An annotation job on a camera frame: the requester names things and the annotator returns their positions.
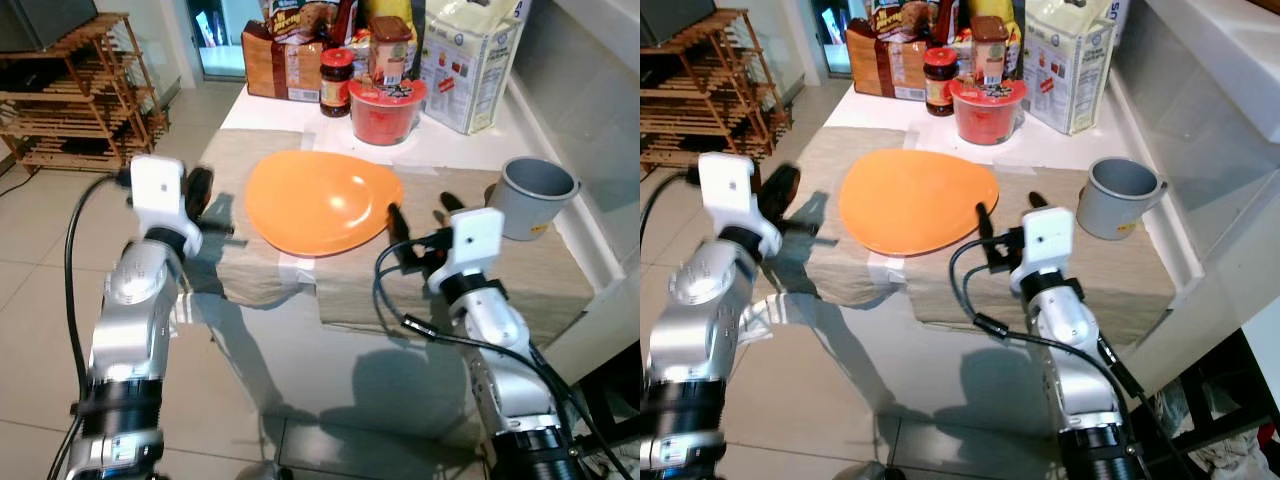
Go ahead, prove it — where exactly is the red instant noodle bowl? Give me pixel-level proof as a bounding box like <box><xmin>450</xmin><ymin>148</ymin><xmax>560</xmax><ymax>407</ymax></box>
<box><xmin>348</xmin><ymin>78</ymin><xmax>429</xmax><ymax>148</ymax></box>
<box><xmin>948</xmin><ymin>77</ymin><xmax>1028</xmax><ymax>147</ymax></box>

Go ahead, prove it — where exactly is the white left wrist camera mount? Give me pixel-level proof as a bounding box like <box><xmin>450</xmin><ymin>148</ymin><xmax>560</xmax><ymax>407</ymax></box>
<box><xmin>130</xmin><ymin>155</ymin><xmax>203</xmax><ymax>256</ymax></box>
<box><xmin>697</xmin><ymin>152</ymin><xmax>783</xmax><ymax>256</ymax></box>

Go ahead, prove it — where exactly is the black appliance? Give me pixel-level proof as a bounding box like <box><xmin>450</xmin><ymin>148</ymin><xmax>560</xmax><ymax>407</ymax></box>
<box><xmin>0</xmin><ymin>0</ymin><xmax>99</xmax><ymax>53</ymax></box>
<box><xmin>640</xmin><ymin>0</ymin><xmax>716</xmax><ymax>48</ymax></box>

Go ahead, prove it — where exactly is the white striped cloth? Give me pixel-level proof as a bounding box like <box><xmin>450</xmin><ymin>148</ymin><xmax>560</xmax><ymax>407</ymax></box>
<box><xmin>740</xmin><ymin>295</ymin><xmax>793</xmax><ymax>348</ymax></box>
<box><xmin>170</xmin><ymin>293</ymin><xmax>218</xmax><ymax>343</ymax></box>

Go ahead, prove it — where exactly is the brown food package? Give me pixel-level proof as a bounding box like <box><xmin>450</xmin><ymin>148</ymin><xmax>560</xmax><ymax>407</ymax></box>
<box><xmin>242</xmin><ymin>20</ymin><xmax>326</xmax><ymax>104</ymax></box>
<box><xmin>846</xmin><ymin>18</ymin><xmax>926</xmax><ymax>101</ymax></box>

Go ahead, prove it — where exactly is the wooden slatted rack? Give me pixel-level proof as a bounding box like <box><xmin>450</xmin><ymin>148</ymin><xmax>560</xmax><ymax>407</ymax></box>
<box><xmin>0</xmin><ymin>12</ymin><xmax>166</xmax><ymax>173</ymax></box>
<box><xmin>640</xmin><ymin>8</ymin><xmax>781</xmax><ymax>169</ymax></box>

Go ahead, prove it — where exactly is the printed snack bag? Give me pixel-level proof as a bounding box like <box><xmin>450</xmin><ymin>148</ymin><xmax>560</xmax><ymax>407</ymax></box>
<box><xmin>868</xmin><ymin>0</ymin><xmax>941</xmax><ymax>41</ymax></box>
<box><xmin>262</xmin><ymin>0</ymin><xmax>346</xmax><ymax>46</ymax></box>

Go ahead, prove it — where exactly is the brown-lidded jar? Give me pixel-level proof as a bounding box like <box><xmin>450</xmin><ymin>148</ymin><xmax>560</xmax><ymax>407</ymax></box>
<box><xmin>970</xmin><ymin>14</ymin><xmax>1009</xmax><ymax>86</ymax></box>
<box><xmin>367</xmin><ymin>15</ymin><xmax>414</xmax><ymax>89</ymax></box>

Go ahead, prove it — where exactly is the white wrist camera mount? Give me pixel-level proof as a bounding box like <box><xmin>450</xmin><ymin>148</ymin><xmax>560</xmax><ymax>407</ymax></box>
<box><xmin>130</xmin><ymin>155</ymin><xmax>203</xmax><ymax>256</ymax></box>
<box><xmin>428</xmin><ymin>207</ymin><xmax>505</xmax><ymax>293</ymax></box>
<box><xmin>1008</xmin><ymin>207</ymin><xmax>1079</xmax><ymax>293</ymax></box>
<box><xmin>697</xmin><ymin>152</ymin><xmax>783</xmax><ymax>256</ymax></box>

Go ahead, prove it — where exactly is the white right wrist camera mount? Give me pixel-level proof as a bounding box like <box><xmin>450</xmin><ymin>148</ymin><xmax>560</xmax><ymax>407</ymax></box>
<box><xmin>428</xmin><ymin>207</ymin><xmax>505</xmax><ymax>293</ymax></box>
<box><xmin>1008</xmin><ymin>207</ymin><xmax>1079</xmax><ymax>293</ymax></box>

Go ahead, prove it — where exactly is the white printed carton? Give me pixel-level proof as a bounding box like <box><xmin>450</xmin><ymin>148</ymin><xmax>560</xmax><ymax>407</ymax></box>
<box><xmin>1020</xmin><ymin>0</ymin><xmax>1126</xmax><ymax>137</ymax></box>
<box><xmin>418</xmin><ymin>0</ymin><xmax>531</xmax><ymax>136</ymax></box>

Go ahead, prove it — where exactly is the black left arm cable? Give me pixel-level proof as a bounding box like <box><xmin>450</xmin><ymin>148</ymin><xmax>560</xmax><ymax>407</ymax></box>
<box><xmin>45</xmin><ymin>170</ymin><xmax>136</xmax><ymax>480</ymax></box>
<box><xmin>640</xmin><ymin>168</ymin><xmax>701</xmax><ymax>221</ymax></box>

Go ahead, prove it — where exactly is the yellow food package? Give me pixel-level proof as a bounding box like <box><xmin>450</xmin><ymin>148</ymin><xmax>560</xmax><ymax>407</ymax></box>
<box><xmin>965</xmin><ymin>0</ymin><xmax>1026</xmax><ymax>46</ymax></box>
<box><xmin>360</xmin><ymin>0</ymin><xmax>421</xmax><ymax>31</ymax></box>

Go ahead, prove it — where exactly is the dark sauce jar red lid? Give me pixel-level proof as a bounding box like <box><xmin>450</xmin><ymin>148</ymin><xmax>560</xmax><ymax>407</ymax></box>
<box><xmin>923</xmin><ymin>46</ymin><xmax>960</xmax><ymax>117</ymax></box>
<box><xmin>319</xmin><ymin>47</ymin><xmax>357</xmax><ymax>119</ymax></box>

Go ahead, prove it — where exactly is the grey plastic mug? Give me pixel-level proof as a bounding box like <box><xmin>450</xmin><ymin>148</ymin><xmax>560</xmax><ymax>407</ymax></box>
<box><xmin>1083</xmin><ymin>156</ymin><xmax>1169</xmax><ymax>241</ymax></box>
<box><xmin>487</xmin><ymin>156</ymin><xmax>581</xmax><ymax>242</ymax></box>

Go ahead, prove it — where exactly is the orange plastic plate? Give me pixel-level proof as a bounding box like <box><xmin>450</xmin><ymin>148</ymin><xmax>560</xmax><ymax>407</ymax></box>
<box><xmin>838</xmin><ymin>148</ymin><xmax>1000</xmax><ymax>258</ymax></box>
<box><xmin>244</xmin><ymin>150</ymin><xmax>404</xmax><ymax>258</ymax></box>

